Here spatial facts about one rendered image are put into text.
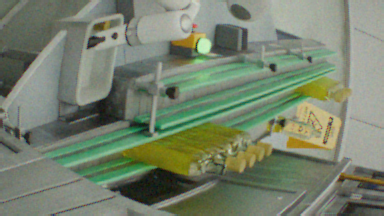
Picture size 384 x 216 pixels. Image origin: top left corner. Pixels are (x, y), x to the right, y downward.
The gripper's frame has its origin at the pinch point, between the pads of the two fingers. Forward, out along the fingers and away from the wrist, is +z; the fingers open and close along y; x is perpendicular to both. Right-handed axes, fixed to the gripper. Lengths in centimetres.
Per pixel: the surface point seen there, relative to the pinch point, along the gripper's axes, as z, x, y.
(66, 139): -1.2, -21.8, -16.2
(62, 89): 6.6, -10.5, -6.1
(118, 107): -0.5, -18.6, 12.8
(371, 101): 53, -105, 611
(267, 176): -15, -49, 63
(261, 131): 3, -40, 98
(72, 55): 1.8, -2.1, -6.1
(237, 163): -26.7, -33.9, 19.7
